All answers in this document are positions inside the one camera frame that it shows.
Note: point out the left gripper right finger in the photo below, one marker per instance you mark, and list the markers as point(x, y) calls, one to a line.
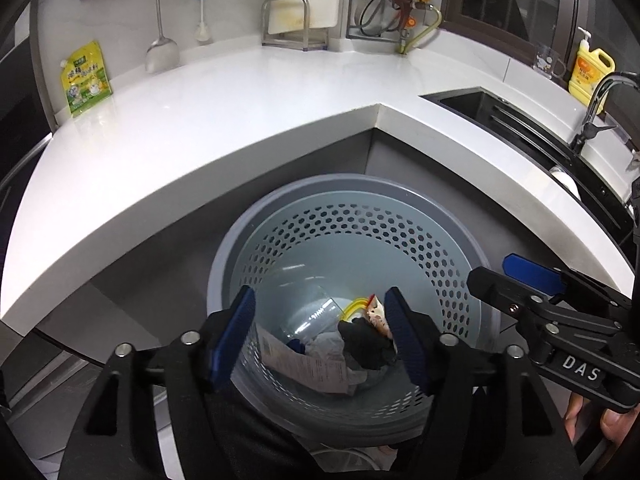
point(491, 416)

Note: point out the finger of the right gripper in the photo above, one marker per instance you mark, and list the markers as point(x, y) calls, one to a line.
point(507, 295)
point(533, 274)

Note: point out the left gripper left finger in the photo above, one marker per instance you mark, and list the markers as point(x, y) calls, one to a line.
point(115, 434)

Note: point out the blue wrapper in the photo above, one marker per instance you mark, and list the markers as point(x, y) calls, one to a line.
point(297, 346)

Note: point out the white tissue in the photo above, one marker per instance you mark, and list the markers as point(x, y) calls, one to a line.
point(327, 348)

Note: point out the red white snack wrapper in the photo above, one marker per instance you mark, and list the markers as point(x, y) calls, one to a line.
point(375, 314)

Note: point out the yellow plastic lid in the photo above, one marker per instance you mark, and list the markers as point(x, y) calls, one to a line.
point(356, 309)

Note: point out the clear plastic cup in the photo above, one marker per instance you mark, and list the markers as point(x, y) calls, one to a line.
point(307, 311)

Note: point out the black kitchen sink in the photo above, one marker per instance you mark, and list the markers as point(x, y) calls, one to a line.
point(509, 124)

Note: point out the grey perforated trash bin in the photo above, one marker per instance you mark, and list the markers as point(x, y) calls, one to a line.
point(355, 236)

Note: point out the person right hand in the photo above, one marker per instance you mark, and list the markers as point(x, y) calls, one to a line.
point(614, 426)

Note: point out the white plate in sink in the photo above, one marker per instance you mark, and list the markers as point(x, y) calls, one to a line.
point(565, 180)

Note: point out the clear glass mug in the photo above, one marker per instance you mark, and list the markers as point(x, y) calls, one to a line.
point(548, 63)

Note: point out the yellow detergent bottle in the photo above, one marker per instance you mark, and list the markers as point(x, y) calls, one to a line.
point(590, 67)

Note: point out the yellow green seasoning pouch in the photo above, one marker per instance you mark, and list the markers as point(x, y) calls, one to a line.
point(84, 79)

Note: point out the glass pot lid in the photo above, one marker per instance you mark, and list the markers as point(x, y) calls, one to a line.
point(380, 17)

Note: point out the steel ladle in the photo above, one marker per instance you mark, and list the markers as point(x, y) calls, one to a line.
point(163, 53)

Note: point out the steel cutting board rack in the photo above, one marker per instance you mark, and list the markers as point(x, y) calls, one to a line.
point(295, 33)

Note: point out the dark window frame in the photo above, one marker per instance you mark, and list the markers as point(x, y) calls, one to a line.
point(518, 27)

